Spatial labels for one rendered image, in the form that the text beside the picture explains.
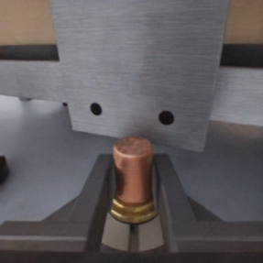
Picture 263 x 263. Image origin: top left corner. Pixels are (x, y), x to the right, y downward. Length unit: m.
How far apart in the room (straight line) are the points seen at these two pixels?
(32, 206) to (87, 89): 0.19
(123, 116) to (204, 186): 0.19
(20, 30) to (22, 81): 0.08
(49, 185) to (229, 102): 0.26
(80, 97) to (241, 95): 0.14
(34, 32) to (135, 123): 0.22
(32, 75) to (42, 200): 0.17
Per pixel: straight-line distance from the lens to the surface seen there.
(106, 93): 0.15
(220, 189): 0.31
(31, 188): 0.33
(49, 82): 0.26
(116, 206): 0.16
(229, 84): 0.19
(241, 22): 0.23
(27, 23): 0.33
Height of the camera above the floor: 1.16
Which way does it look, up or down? 27 degrees up
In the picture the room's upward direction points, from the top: 179 degrees clockwise
